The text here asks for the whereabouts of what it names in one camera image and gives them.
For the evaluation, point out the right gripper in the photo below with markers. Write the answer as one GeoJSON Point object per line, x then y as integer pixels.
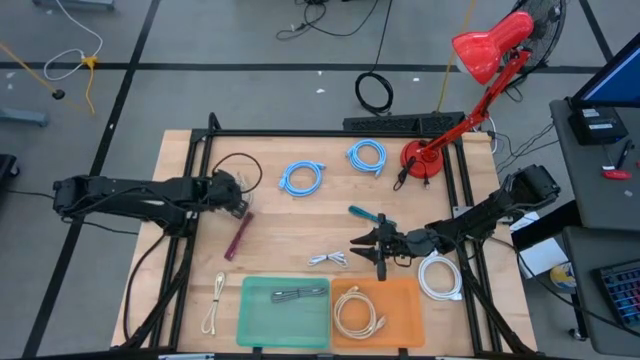
{"type": "Point", "coordinates": [412, 245]}

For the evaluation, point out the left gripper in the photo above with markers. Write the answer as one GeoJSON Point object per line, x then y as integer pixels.
{"type": "Point", "coordinates": [217, 190]}

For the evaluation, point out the orange translucent plastic tray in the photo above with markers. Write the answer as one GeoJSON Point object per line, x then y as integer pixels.
{"type": "Point", "coordinates": [400, 320]}

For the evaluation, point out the green translucent plastic tray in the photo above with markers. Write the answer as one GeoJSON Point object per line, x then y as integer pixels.
{"type": "Point", "coordinates": [285, 325]}

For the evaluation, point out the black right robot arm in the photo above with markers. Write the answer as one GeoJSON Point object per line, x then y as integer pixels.
{"type": "Point", "coordinates": [490, 210]}

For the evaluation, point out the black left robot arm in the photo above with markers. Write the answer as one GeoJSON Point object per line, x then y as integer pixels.
{"type": "Point", "coordinates": [125, 197]}

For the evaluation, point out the black perforated box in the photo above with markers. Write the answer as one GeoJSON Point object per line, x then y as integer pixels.
{"type": "Point", "coordinates": [390, 122]}

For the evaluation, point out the white paper sheet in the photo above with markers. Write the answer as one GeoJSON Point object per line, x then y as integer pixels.
{"type": "Point", "coordinates": [540, 257]}
{"type": "Point", "coordinates": [525, 221]}

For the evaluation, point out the silver aluminium extrusion piece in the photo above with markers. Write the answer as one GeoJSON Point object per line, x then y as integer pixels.
{"type": "Point", "coordinates": [187, 357]}

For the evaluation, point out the blue yellow round item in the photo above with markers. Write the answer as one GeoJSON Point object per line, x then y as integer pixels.
{"type": "Point", "coordinates": [562, 277]}

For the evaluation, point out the dark grey desk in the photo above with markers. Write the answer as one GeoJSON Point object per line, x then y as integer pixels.
{"type": "Point", "coordinates": [585, 245]}

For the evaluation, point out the red desk lamp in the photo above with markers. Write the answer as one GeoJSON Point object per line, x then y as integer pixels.
{"type": "Point", "coordinates": [482, 50]}

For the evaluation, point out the grey table foot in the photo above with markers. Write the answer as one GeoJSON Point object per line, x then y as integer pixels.
{"type": "Point", "coordinates": [22, 116]}
{"type": "Point", "coordinates": [75, 4]}

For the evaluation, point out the black floor equipment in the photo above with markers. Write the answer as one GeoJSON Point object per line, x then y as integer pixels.
{"type": "Point", "coordinates": [7, 170]}

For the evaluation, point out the backlit keyboard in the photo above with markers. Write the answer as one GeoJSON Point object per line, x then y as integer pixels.
{"type": "Point", "coordinates": [622, 295]}

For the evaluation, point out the small black computer box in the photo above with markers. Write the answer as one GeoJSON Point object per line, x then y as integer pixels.
{"type": "Point", "coordinates": [597, 127]}

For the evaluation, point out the red desk item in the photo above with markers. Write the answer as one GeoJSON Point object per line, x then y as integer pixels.
{"type": "Point", "coordinates": [617, 174]}

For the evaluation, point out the black pen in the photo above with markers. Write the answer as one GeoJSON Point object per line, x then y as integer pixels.
{"type": "Point", "coordinates": [624, 155]}

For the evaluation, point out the black floor fan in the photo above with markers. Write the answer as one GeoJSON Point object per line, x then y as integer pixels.
{"type": "Point", "coordinates": [550, 25]}

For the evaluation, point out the black computer monitor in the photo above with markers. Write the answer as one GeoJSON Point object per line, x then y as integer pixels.
{"type": "Point", "coordinates": [615, 80]}

